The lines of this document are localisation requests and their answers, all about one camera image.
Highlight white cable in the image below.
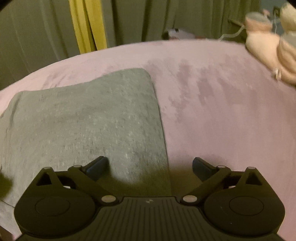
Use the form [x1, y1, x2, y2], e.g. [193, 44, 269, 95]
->
[219, 24, 247, 40]

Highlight cream plush toy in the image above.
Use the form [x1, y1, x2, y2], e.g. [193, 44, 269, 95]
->
[279, 2, 296, 34]

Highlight pink and grey plush toy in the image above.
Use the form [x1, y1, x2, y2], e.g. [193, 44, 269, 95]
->
[245, 11, 296, 84]

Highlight grey curtain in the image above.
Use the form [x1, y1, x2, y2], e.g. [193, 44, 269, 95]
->
[0, 0, 263, 91]

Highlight grey sweat pants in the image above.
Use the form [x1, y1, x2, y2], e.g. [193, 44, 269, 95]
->
[0, 68, 172, 235]

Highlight yellow curtain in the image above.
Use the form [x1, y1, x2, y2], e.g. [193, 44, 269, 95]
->
[69, 0, 108, 54]

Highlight pink bed sheet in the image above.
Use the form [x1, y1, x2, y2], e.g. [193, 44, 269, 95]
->
[0, 38, 296, 241]

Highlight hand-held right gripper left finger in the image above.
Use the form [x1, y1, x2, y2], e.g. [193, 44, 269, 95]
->
[35, 156, 118, 205]

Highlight lavender and black object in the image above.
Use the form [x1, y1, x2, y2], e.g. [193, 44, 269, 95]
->
[162, 28, 210, 41]

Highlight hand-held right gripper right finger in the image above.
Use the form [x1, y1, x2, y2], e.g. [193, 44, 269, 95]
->
[180, 157, 267, 205]

